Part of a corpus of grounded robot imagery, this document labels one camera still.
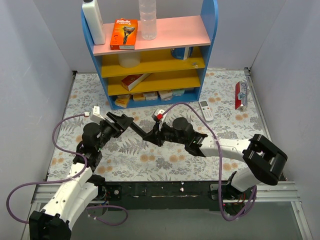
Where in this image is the blue wooden shelf unit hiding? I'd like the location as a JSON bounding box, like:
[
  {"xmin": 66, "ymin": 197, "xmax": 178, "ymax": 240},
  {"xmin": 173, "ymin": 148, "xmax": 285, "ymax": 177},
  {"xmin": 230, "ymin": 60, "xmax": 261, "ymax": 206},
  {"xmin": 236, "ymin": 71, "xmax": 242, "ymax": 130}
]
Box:
[{"xmin": 81, "ymin": 0, "xmax": 219, "ymax": 110}]

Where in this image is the black remote control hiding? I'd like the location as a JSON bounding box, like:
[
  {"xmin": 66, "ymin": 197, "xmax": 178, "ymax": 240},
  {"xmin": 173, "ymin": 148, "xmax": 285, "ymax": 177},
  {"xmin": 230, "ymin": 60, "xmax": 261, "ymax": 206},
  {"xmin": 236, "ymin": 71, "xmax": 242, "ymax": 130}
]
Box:
[{"xmin": 128, "ymin": 122, "xmax": 147, "ymax": 139}]

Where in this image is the blue and white can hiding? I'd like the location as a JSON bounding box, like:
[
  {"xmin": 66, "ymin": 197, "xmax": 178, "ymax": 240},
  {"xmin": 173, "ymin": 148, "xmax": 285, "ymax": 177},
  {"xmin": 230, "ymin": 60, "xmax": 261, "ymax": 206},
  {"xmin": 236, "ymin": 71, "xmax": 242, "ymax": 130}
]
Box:
[{"xmin": 170, "ymin": 46, "xmax": 194, "ymax": 60}]

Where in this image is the orange Gillette razor box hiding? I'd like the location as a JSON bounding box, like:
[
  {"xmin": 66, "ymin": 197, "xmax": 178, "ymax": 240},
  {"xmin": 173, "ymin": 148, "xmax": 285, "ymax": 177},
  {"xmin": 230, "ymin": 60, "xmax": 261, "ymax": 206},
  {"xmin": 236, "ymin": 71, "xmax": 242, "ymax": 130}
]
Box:
[{"xmin": 110, "ymin": 18, "xmax": 138, "ymax": 50}]

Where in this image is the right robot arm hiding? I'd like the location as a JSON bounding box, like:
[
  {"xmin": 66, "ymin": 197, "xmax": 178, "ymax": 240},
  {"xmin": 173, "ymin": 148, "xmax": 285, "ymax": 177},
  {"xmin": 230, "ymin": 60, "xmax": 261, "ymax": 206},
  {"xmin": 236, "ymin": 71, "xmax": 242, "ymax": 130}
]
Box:
[{"xmin": 143, "ymin": 117, "xmax": 288, "ymax": 199}]

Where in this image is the red and white long box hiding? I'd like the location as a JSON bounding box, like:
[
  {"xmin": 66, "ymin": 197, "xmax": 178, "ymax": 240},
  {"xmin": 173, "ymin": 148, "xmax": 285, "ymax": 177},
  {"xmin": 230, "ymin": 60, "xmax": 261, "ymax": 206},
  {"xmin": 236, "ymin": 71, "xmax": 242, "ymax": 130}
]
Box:
[{"xmin": 121, "ymin": 73, "xmax": 151, "ymax": 91}]

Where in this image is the clear plastic water bottle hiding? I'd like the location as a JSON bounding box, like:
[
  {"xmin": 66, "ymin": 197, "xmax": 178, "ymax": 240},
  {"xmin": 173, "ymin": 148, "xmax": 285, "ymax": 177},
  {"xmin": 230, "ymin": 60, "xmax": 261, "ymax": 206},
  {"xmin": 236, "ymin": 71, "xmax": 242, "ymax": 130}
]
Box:
[{"xmin": 138, "ymin": 0, "xmax": 157, "ymax": 41}]

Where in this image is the yellow Kamenoko sponge pack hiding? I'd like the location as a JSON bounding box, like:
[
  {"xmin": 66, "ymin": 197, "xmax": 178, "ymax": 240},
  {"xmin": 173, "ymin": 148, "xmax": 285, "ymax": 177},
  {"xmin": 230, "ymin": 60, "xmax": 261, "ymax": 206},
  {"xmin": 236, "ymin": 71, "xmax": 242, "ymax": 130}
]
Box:
[{"xmin": 114, "ymin": 96, "xmax": 131, "ymax": 108}]

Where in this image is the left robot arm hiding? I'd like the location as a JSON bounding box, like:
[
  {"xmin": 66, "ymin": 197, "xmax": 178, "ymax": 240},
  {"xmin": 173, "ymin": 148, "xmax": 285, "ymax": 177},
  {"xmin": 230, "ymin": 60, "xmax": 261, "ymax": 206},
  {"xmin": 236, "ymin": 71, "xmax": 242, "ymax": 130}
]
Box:
[{"xmin": 29, "ymin": 112, "xmax": 134, "ymax": 240}]

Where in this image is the white remote control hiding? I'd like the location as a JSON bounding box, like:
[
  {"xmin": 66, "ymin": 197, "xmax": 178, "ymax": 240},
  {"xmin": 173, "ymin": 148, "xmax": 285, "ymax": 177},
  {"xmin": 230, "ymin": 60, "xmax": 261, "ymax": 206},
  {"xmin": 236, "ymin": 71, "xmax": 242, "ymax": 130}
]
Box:
[{"xmin": 199, "ymin": 100, "xmax": 214, "ymax": 122}]

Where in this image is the white sponge pack tilted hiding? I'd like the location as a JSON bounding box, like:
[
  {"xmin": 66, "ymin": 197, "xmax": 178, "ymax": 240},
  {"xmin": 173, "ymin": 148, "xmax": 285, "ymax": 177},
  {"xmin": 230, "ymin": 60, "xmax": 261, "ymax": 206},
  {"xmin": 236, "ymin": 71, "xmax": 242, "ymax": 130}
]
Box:
[{"xmin": 158, "ymin": 90, "xmax": 173, "ymax": 101}]

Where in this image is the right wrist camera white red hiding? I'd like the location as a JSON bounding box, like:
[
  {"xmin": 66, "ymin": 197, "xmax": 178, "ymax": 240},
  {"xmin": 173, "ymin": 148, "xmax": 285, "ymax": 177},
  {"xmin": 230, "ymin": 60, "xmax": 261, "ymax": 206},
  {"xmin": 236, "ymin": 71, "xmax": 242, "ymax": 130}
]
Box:
[{"xmin": 152, "ymin": 108, "xmax": 167, "ymax": 130}]

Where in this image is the mint green sponge pack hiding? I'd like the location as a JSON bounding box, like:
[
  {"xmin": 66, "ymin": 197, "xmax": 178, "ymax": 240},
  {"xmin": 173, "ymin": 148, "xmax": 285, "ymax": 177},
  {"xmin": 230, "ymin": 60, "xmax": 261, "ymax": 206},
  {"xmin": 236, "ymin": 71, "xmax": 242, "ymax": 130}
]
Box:
[{"xmin": 172, "ymin": 88, "xmax": 185, "ymax": 97}]

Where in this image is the aluminium rail frame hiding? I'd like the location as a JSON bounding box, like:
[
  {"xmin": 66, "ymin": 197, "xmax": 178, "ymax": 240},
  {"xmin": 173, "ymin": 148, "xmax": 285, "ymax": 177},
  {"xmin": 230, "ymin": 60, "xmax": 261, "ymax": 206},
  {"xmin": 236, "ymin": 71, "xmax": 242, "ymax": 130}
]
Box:
[{"xmin": 31, "ymin": 66, "xmax": 313, "ymax": 240}]

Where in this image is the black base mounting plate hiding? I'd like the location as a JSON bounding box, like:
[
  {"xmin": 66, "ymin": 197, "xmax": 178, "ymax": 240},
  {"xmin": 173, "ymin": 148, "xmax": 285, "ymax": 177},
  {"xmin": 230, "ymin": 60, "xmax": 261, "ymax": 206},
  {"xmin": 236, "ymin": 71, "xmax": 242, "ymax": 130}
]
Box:
[{"xmin": 99, "ymin": 181, "xmax": 220, "ymax": 211}]

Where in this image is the white plastic bottle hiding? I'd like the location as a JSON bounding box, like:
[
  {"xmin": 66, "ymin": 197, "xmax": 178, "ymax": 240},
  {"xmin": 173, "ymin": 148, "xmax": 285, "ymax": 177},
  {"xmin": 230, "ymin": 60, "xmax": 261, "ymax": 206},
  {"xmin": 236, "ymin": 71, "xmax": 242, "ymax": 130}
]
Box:
[{"xmin": 82, "ymin": 0, "xmax": 106, "ymax": 45}]

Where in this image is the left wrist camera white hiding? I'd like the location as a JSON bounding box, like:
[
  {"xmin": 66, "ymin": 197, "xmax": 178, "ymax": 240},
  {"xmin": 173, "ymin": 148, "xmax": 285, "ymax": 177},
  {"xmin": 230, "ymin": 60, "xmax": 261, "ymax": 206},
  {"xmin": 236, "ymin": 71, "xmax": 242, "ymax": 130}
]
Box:
[{"xmin": 84, "ymin": 106, "xmax": 105, "ymax": 124}]

